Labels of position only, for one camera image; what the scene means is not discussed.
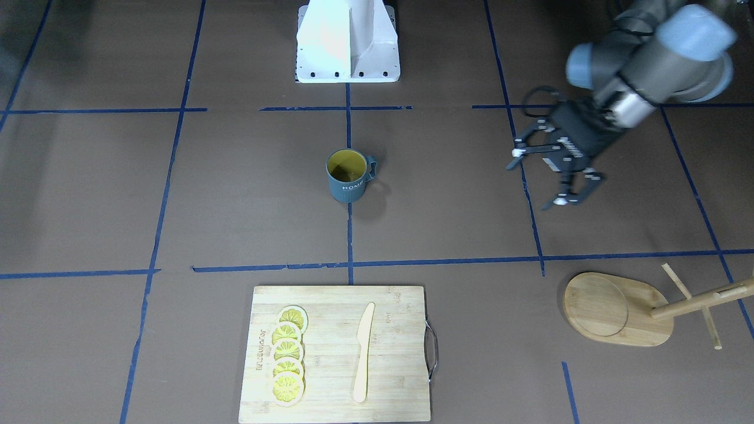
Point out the wooden cup rack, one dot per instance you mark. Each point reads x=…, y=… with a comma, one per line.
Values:
x=616, y=310

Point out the yellow plastic knife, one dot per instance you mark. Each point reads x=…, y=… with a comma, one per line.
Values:
x=363, y=336

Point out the bamboo cutting board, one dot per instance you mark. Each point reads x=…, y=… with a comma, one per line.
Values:
x=311, y=330

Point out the teal mug yellow inside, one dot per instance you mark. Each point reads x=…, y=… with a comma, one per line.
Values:
x=349, y=172

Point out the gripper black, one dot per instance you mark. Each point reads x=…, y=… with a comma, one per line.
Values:
x=584, y=131

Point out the white pedestal column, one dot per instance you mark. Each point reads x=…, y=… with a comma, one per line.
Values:
x=347, y=42

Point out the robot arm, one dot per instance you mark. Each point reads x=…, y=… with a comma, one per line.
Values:
x=654, y=51

